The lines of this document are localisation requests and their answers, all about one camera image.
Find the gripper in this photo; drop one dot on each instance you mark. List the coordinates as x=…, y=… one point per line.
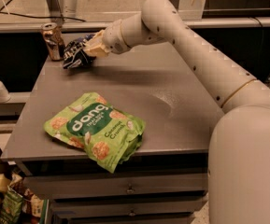
x=113, y=38

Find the blue chip bag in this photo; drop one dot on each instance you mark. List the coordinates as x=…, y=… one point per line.
x=74, y=54

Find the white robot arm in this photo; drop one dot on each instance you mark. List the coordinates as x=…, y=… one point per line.
x=239, y=149

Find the orange soda can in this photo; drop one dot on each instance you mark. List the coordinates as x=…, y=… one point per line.
x=53, y=37

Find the green rice chips bag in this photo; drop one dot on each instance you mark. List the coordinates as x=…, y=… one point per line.
x=107, y=135

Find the grey drawer cabinet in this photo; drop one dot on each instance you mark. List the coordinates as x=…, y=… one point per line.
x=163, y=182

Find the snack bags in box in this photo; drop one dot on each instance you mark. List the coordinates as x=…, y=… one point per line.
x=20, y=203

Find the metal railing frame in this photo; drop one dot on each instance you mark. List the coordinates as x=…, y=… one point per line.
x=81, y=15

